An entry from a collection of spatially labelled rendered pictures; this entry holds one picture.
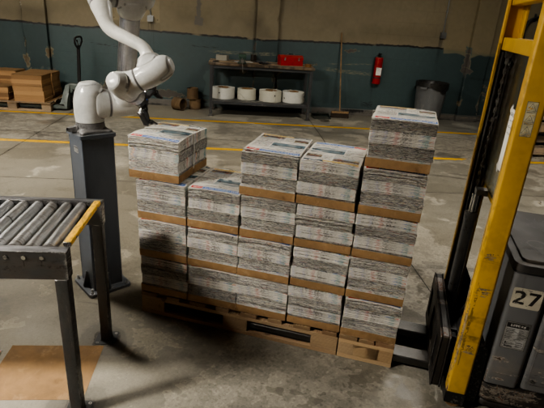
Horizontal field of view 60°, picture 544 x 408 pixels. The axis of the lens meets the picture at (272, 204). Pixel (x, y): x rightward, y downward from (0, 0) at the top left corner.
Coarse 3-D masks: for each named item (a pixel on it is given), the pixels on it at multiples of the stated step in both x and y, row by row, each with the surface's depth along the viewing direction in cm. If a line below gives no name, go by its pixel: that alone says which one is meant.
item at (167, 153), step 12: (144, 132) 245; (156, 132) 247; (168, 132) 250; (132, 144) 240; (144, 144) 238; (156, 144) 236; (168, 144) 235; (180, 144) 235; (132, 156) 244; (144, 156) 241; (156, 156) 240; (168, 156) 238; (180, 156) 238; (132, 168) 246; (144, 168) 244; (156, 168) 243; (168, 168) 241; (180, 168) 241
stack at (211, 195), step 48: (144, 192) 249; (192, 192) 242; (144, 240) 260; (192, 240) 251; (240, 240) 244; (336, 240) 230; (192, 288) 263; (240, 288) 254; (288, 288) 247; (336, 336) 248
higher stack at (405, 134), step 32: (384, 128) 205; (416, 128) 202; (416, 160) 206; (384, 192) 214; (416, 192) 210; (384, 224) 221; (416, 224) 216; (352, 256) 232; (352, 288) 236; (384, 288) 232; (352, 320) 242; (384, 320) 238; (352, 352) 249; (384, 352) 244
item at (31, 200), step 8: (0, 200) 218; (16, 200) 218; (24, 200) 219; (32, 200) 219; (40, 200) 220; (48, 200) 220; (56, 200) 221; (64, 200) 222; (72, 200) 222; (80, 200) 223; (88, 200) 223; (96, 200) 224; (96, 216) 224; (104, 216) 229; (88, 224) 225; (96, 224) 226
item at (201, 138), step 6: (156, 126) 260; (162, 126) 260; (168, 126) 261; (174, 126) 262; (180, 126) 263; (186, 126) 264; (192, 126) 266; (198, 132) 256; (204, 132) 264; (198, 138) 258; (204, 138) 266; (198, 144) 259; (204, 144) 268; (198, 150) 260; (204, 150) 269; (198, 156) 263; (204, 156) 271; (198, 162) 264
